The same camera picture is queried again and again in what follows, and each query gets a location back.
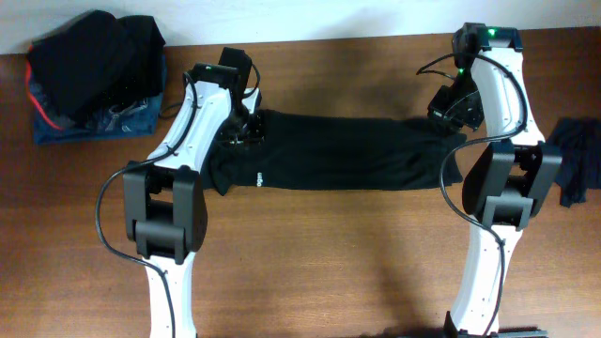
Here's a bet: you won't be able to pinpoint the black t-shirt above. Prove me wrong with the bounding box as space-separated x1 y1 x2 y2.
201 110 467 195

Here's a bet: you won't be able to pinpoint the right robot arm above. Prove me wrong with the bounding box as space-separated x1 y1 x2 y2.
427 23 562 337

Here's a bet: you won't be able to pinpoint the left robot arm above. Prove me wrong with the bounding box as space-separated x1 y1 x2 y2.
123 47 265 337

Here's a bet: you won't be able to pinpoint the folded blue jeans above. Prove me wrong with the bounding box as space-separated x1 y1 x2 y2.
33 55 166 144

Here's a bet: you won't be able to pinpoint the crumpled dark navy garment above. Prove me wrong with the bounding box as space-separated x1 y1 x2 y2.
547 117 600 207

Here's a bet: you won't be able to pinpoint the folded black garment on pile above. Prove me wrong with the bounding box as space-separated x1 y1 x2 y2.
26 10 165 129

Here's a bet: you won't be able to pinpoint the grey garment with pink trim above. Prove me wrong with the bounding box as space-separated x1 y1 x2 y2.
25 44 76 133

